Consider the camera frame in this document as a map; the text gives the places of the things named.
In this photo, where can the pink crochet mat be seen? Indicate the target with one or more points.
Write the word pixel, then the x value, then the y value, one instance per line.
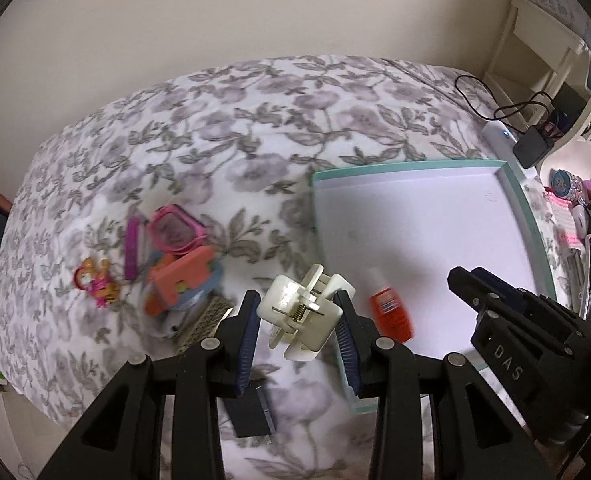
pixel 564 225

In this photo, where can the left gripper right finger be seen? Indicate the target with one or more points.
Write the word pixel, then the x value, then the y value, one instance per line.
pixel 474 434

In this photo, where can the black plugged adapter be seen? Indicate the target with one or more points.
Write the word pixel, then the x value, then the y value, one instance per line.
pixel 531 147

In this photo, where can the white wooden shelf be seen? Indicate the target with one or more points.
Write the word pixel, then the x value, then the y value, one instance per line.
pixel 536 57

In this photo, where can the gold black patterned harmonica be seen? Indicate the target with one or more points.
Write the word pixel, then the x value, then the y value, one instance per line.
pixel 206 323

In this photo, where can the black power adapter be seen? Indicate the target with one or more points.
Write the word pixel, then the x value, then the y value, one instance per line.
pixel 251 414

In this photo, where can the pink smart watch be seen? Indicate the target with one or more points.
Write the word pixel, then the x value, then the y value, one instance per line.
pixel 174 231

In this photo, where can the floral grey white blanket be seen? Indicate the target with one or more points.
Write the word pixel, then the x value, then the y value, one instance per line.
pixel 237 147

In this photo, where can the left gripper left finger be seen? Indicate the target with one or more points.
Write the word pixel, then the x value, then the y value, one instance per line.
pixel 120 434

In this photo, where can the white power strip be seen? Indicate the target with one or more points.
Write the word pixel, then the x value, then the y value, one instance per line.
pixel 501 141

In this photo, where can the blue orange small box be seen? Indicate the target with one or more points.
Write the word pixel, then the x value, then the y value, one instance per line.
pixel 178 282

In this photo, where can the purple plastic stick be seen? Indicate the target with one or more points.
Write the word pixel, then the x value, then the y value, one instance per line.
pixel 133 251

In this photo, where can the orange glue bottle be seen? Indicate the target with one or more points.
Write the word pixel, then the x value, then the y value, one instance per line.
pixel 390 314

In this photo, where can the cream plastic hair claw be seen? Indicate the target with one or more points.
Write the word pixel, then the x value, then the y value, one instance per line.
pixel 302 314

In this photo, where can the teal white tray box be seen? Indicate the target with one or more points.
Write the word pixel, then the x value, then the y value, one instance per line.
pixel 407 224

